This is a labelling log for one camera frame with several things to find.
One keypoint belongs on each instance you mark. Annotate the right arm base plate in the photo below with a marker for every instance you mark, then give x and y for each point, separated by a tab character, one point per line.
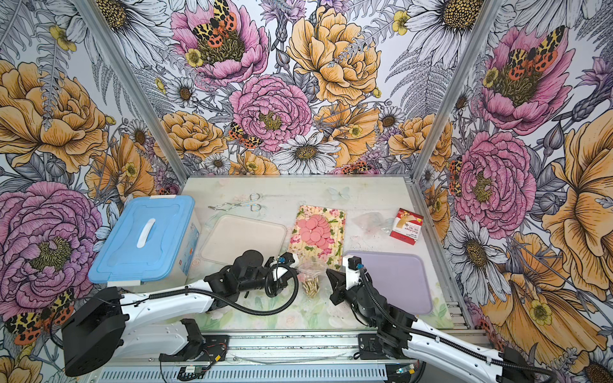
374	347

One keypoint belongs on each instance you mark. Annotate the beige plastic tray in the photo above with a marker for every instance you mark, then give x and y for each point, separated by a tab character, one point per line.
233	235

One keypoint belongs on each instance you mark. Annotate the metal scissors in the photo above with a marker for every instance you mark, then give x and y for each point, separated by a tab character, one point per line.
252	202

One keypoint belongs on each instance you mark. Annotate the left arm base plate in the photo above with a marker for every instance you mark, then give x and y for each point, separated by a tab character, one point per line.
212	348

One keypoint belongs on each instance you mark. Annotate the aluminium front rail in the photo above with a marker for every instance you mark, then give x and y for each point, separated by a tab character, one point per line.
287	347

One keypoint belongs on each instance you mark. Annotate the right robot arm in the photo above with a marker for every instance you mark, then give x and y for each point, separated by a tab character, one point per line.
401	335

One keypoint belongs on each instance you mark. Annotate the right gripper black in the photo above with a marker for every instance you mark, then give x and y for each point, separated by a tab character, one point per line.
341	282

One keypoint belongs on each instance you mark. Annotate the yellow floral tray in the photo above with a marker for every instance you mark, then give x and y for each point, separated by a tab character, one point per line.
332	256

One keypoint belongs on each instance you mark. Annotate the lavender plastic tray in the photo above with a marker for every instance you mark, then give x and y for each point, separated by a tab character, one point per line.
400	278

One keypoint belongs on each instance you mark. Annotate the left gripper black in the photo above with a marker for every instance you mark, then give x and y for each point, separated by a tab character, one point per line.
279	283

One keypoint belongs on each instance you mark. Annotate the pile of pink cookies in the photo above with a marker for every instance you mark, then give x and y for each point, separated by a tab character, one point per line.
315	232

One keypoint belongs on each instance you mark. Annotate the blue lidded storage box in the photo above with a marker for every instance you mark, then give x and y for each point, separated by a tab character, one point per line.
151	247

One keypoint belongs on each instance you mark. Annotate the red white small box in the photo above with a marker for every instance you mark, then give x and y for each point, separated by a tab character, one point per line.
407	226

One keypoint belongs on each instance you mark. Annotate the ziploc bag pink cookies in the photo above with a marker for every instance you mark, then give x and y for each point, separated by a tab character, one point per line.
373	224

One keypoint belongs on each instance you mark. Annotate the bag of mixed snacks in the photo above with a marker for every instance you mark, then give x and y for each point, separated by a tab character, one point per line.
309	278

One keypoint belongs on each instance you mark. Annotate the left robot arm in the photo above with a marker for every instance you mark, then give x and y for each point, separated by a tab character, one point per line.
112	323

